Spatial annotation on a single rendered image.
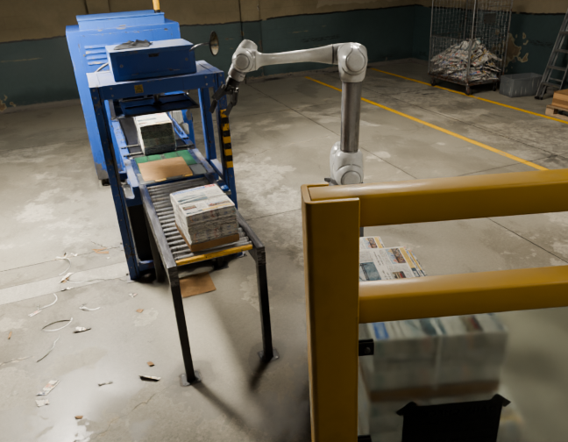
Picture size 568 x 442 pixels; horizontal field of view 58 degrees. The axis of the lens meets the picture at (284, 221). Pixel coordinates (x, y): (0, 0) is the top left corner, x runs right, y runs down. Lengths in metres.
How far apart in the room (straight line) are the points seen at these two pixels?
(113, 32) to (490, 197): 5.51
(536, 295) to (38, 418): 2.86
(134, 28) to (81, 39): 0.57
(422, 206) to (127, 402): 2.64
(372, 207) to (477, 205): 0.18
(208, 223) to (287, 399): 1.10
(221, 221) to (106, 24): 3.75
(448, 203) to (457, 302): 0.20
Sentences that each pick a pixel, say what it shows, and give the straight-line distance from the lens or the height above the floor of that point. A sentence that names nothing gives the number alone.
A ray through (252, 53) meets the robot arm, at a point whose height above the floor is 1.83.
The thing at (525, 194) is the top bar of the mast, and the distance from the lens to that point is 0.95.
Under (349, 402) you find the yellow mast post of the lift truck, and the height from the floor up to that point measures 1.42.
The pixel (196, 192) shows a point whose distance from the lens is 3.13.
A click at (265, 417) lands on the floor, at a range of 3.03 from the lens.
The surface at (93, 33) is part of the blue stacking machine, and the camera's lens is 6.15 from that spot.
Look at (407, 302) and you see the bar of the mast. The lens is 0.98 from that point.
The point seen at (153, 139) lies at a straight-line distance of 4.74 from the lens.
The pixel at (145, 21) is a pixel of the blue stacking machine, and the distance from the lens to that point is 6.28.
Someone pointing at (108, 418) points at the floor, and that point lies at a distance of 3.24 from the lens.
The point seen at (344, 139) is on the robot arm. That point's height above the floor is 1.36.
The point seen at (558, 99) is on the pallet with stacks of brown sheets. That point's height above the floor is 0.26.
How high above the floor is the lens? 2.19
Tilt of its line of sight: 26 degrees down
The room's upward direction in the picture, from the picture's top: 3 degrees counter-clockwise
